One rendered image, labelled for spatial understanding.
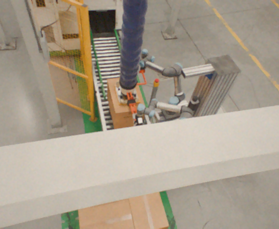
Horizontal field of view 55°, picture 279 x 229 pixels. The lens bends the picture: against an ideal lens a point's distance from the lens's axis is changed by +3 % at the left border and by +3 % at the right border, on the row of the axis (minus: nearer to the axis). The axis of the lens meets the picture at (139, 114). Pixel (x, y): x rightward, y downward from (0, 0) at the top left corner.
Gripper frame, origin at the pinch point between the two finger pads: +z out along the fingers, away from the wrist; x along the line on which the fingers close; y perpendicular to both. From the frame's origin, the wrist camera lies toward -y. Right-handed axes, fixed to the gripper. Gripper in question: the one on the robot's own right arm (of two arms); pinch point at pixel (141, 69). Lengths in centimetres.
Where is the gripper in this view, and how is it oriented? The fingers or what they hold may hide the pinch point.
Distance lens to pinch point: 364.2
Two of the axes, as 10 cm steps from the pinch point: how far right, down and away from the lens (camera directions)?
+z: -1.0, 5.9, 8.0
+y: 2.3, 8.0, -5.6
